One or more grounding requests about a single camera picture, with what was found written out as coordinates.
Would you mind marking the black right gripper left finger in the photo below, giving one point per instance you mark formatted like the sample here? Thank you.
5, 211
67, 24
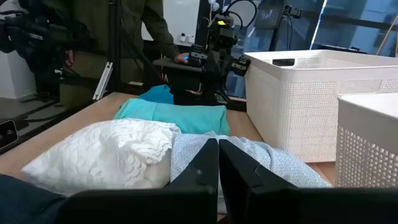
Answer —
192, 199

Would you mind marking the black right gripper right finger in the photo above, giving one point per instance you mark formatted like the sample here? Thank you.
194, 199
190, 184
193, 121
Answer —
267, 202

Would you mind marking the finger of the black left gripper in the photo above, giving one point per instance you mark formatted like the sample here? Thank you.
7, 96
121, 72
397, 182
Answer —
197, 56
241, 66

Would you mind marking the light blue patterned garment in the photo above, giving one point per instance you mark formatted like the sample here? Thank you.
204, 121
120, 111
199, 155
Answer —
280, 161

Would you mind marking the bright blue garment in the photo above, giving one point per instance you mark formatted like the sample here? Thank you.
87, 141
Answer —
158, 95

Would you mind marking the teal garment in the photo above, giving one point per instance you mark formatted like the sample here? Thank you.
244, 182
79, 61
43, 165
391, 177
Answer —
186, 118

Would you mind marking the white lace garment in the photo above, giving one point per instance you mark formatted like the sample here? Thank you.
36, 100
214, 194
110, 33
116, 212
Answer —
102, 152

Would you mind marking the dark navy garment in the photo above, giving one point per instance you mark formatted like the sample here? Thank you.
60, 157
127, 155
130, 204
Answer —
21, 202

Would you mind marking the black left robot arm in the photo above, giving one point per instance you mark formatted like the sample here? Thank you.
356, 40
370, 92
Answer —
199, 88

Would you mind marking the black mouse with blue light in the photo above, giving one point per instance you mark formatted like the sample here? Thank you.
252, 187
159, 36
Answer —
186, 58

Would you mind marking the person's hand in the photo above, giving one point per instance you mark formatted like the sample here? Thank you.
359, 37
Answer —
180, 58
69, 58

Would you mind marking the small white bottle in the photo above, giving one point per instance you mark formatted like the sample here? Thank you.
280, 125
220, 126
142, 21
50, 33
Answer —
190, 38
183, 37

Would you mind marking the dark grey desk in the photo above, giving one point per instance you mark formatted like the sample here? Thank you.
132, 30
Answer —
174, 63

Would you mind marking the white board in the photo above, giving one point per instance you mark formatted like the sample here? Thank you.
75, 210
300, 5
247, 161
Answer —
180, 15

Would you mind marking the dark monitor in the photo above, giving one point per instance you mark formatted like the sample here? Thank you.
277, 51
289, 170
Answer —
269, 14

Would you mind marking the white fine-mesh laundry basket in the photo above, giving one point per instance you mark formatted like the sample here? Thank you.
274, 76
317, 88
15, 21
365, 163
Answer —
295, 109

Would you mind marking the black upright pole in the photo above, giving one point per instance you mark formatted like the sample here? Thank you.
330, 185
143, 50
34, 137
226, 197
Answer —
114, 40

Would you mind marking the silver aluminium profile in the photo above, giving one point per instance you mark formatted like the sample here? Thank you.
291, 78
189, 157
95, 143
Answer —
102, 81

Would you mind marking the person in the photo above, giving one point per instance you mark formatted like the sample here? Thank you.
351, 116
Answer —
93, 31

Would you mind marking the white large-hole laundry basket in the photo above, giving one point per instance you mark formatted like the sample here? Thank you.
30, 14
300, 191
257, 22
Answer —
367, 140

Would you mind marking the black equipment on stand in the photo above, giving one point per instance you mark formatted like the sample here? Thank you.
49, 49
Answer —
28, 40

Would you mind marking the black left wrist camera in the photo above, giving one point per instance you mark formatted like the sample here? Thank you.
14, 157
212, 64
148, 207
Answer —
223, 24

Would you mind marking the black table-level camera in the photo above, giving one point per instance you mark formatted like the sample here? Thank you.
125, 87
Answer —
7, 133

